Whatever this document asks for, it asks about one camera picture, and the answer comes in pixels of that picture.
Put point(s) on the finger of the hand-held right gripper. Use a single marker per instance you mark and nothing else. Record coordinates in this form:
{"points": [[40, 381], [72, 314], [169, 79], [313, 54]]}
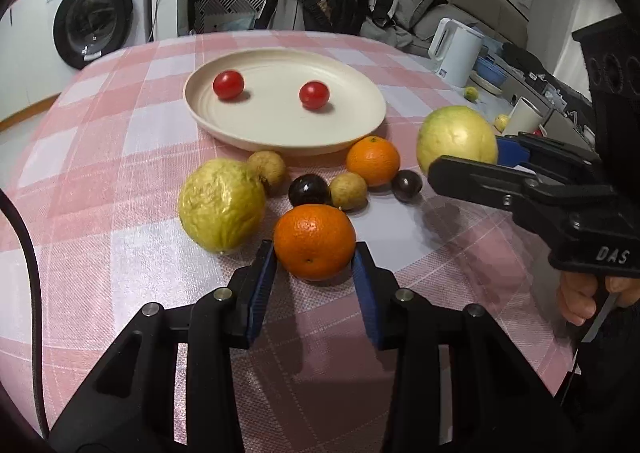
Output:
{"points": [[510, 150], [475, 183]]}

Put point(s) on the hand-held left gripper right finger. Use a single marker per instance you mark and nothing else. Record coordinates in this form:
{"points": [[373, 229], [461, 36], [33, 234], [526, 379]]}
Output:
{"points": [[367, 298]]}

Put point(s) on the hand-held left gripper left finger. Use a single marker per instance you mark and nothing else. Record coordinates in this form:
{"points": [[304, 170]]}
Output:
{"points": [[261, 283]]}

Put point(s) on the smooth pale green guava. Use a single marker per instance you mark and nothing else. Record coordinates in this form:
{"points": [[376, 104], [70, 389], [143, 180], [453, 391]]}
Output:
{"points": [[457, 140]]}

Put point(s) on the orange tangerine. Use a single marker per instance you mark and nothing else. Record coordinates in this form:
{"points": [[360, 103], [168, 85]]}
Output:
{"points": [[314, 242], [373, 161]]}

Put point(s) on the dark purple plum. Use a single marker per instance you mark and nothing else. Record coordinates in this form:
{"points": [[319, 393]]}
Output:
{"points": [[406, 185], [308, 189]]}

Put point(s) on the wrinkled yellow guava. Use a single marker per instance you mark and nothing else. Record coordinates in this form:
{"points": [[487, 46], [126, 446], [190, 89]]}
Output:
{"points": [[221, 205]]}

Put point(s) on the brown longan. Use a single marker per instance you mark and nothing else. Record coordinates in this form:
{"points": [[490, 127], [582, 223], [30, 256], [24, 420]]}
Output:
{"points": [[348, 190], [266, 168]]}

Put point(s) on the cream round plate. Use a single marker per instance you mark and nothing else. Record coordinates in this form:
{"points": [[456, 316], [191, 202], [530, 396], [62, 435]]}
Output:
{"points": [[280, 113]]}

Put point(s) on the person's right hand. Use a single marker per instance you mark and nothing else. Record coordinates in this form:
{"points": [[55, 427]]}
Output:
{"points": [[575, 295]]}

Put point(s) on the small yellow fruit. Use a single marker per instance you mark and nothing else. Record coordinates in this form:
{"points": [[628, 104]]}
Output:
{"points": [[501, 122]]}

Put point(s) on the white cup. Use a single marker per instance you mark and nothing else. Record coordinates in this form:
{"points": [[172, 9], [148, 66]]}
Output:
{"points": [[524, 117]]}

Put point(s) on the small green fruit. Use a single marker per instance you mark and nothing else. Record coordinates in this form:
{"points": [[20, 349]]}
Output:
{"points": [[470, 93]]}

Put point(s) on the blue bowl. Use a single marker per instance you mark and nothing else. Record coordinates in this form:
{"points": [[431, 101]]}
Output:
{"points": [[492, 70]]}

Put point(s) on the white electric kettle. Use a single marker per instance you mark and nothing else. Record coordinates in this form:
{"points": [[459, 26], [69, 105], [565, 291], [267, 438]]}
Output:
{"points": [[457, 55]]}

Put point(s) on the pink checked tablecloth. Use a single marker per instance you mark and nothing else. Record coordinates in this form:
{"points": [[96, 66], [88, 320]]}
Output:
{"points": [[125, 183]]}

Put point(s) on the red cherry tomato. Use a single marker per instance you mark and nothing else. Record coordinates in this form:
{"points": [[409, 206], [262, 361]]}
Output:
{"points": [[314, 95], [228, 84]]}

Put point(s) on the black plastic crate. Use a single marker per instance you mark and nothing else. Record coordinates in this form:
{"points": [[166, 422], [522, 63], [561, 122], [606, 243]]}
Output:
{"points": [[220, 8]]}

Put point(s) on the white washing machine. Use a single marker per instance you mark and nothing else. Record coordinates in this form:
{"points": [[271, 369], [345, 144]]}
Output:
{"points": [[95, 8]]}

